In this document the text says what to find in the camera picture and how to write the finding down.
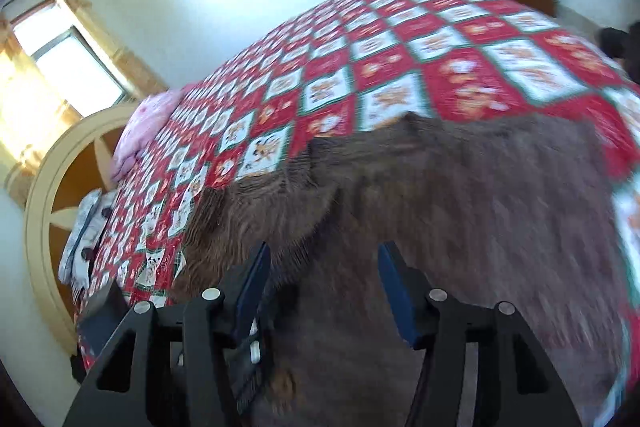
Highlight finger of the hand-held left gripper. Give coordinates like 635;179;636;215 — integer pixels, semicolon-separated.
232;287;277;413

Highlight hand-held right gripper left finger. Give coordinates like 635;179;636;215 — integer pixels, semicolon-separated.
62;241;273;427

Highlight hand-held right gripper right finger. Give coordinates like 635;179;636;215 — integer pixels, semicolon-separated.
377;241;583;427

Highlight brown knitted sweater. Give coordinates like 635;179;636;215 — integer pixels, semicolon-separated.
170;112;631;427

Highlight grey white patterned cloth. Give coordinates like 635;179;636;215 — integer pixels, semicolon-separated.
57;189;118;303

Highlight round wooden headboard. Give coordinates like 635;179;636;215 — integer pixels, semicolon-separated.
24;102;151;358

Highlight pink pillow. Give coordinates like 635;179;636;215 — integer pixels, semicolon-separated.
110;88;183;182

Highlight yellow curtain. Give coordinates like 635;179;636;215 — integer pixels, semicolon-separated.
50;0;168;100
0;17;83;208

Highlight red checkered printed blanket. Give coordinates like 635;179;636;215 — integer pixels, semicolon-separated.
75;0;640;427

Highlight window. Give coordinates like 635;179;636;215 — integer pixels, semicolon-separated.
10;2;131;108

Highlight black bags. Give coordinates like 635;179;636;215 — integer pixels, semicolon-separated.
597;27;633;60

